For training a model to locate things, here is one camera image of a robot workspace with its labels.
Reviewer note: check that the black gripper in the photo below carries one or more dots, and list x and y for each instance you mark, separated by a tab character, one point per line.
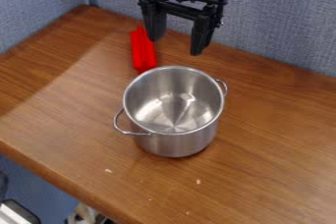
206	20

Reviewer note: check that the metal pot with handles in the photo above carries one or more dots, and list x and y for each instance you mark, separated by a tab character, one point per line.
173	104

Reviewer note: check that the grey box under table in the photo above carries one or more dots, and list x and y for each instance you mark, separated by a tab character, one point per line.
14	214

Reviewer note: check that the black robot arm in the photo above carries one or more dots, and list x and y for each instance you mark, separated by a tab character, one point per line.
178	9

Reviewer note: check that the red ribbed object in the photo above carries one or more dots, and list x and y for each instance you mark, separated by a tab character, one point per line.
142	51

